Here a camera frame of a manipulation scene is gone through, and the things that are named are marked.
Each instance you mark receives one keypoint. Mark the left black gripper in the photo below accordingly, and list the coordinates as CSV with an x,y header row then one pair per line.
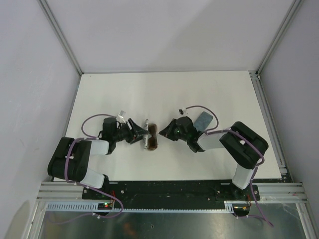
x,y
137,130

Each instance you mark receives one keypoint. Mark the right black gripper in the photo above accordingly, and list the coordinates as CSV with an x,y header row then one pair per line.
x,y
167,132

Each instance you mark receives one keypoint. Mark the newspaper print pouch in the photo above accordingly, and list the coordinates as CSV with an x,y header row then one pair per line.
x,y
145,137

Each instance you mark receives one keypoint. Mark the brown sunglasses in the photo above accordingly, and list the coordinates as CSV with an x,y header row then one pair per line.
x,y
152,139

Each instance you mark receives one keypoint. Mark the blue glasses case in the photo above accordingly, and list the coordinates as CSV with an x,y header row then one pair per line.
x,y
203,121

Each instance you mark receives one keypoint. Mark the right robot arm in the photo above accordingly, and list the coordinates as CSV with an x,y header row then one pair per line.
x,y
245,146

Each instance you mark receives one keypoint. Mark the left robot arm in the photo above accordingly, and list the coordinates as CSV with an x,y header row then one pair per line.
x,y
71,158

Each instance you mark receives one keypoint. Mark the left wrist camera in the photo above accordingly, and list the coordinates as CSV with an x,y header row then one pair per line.
x,y
121,117

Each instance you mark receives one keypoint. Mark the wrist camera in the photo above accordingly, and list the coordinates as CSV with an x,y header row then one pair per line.
x,y
183,111
121,117

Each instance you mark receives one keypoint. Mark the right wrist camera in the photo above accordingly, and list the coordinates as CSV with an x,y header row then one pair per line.
x,y
183,111

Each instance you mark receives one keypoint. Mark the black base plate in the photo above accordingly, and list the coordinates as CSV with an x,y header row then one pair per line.
x,y
175,195

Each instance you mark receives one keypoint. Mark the aluminium frame rail front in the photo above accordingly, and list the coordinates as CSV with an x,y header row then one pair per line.
x,y
274,191

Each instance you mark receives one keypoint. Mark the left aluminium corner post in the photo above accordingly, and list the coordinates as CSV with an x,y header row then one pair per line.
x,y
60,35

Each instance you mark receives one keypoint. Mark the aluminium corner post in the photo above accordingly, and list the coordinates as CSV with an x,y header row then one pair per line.
x,y
60,35
280,33

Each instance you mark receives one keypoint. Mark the right aluminium corner post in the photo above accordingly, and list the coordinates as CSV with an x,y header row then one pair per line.
x,y
280,33

